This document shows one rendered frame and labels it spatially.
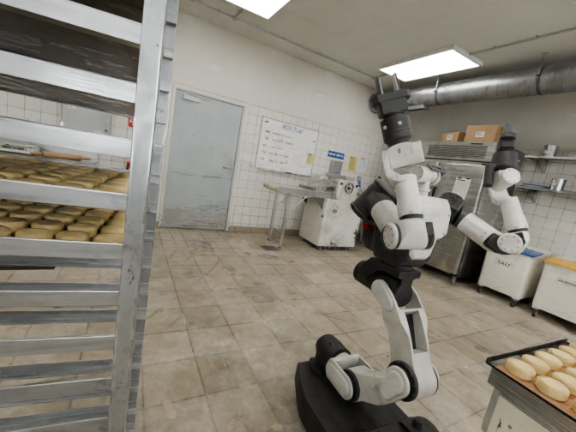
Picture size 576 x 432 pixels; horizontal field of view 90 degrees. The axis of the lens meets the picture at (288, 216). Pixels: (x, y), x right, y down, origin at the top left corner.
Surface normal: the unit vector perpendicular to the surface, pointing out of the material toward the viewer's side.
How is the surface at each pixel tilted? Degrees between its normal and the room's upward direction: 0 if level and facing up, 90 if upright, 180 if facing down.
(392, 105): 83
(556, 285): 92
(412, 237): 106
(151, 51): 90
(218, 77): 90
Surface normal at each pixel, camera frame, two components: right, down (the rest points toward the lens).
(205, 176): 0.47, 0.23
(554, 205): -0.87, -0.07
